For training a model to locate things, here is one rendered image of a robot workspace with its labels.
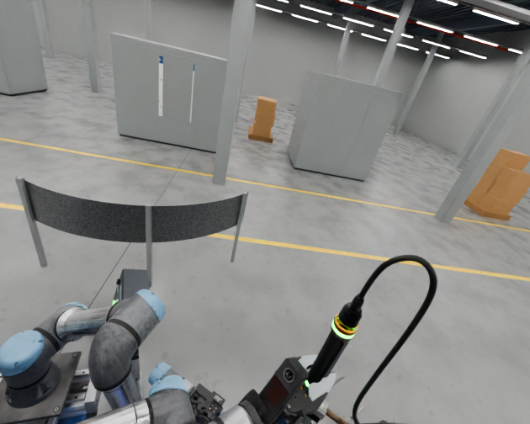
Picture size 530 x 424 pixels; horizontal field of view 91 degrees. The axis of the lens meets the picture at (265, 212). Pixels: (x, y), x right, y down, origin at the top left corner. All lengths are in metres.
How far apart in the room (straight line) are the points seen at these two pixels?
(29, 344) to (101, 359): 0.39
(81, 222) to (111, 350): 1.97
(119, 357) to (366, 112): 6.62
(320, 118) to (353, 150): 1.22
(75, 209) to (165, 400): 2.18
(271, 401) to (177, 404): 0.20
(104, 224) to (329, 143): 5.42
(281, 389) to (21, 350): 0.88
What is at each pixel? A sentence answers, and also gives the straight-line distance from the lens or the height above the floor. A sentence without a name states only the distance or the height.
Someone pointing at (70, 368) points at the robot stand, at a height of 1.04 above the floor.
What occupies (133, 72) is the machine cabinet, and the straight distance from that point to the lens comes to 6.79.
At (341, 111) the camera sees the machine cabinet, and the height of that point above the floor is 1.59.
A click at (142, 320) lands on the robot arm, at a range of 0.87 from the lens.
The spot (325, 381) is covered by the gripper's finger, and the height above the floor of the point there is 1.66.
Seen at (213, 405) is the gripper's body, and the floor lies 1.20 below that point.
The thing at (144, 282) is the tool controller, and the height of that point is 1.23.
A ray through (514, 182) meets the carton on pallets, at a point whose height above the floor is 1.00.
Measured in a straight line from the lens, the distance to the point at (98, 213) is 2.58.
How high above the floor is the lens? 2.20
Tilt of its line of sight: 29 degrees down
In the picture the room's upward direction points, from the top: 14 degrees clockwise
